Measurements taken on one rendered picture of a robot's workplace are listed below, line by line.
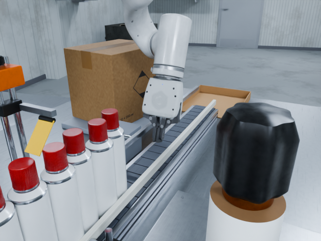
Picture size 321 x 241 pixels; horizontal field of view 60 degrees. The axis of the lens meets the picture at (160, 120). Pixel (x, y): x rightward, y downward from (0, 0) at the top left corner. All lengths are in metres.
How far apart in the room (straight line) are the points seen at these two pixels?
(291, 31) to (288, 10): 0.53
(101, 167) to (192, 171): 0.36
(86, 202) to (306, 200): 0.53
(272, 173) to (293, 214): 0.45
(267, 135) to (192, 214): 0.36
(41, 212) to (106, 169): 0.15
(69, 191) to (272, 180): 0.29
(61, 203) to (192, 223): 0.26
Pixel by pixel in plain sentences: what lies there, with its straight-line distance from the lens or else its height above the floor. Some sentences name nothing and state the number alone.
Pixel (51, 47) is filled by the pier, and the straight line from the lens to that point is 5.09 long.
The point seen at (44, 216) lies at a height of 1.00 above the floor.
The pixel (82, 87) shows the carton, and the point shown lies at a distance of 1.07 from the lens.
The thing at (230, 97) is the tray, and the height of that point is 0.83.
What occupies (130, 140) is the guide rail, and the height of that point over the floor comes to 0.96.
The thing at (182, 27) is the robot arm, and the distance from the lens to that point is 0.74.
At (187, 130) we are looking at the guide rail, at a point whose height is 0.91.
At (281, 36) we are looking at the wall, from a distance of 8.52.
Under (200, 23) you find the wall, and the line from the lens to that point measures 8.45.
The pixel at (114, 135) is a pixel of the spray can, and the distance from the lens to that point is 0.55.
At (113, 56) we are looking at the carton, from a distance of 0.93.
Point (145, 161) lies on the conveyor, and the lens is 0.76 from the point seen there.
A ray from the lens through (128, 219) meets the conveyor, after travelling 0.60.
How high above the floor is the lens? 1.29
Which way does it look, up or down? 24 degrees down
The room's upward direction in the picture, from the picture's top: straight up
